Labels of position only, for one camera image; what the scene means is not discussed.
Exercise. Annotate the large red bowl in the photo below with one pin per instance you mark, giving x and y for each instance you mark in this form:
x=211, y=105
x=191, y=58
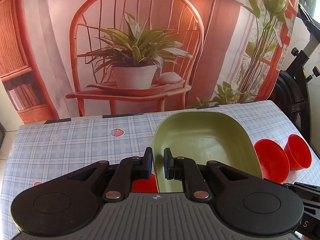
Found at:
x=273, y=160

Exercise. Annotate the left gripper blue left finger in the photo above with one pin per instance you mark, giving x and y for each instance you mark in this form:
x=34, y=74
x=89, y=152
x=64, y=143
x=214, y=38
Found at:
x=128, y=170

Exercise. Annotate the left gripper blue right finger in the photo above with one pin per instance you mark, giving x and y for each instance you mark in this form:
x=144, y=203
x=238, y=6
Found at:
x=187, y=171

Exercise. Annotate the printed room backdrop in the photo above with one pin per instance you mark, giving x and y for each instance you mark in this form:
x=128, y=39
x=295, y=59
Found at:
x=70, y=58

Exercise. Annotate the black exercise bike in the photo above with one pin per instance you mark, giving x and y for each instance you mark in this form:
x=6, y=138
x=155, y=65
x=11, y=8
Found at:
x=291, y=93

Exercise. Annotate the blue plaid tablecloth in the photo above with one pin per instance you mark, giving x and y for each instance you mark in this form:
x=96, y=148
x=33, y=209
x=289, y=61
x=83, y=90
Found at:
x=43, y=152

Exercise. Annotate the small red bowl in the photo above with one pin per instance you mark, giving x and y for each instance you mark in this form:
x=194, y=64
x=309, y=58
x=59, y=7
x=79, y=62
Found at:
x=298, y=153

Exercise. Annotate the medium red bowl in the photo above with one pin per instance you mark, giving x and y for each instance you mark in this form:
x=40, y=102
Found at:
x=145, y=185

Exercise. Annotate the green plate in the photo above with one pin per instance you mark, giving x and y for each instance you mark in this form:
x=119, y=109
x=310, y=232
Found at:
x=202, y=136

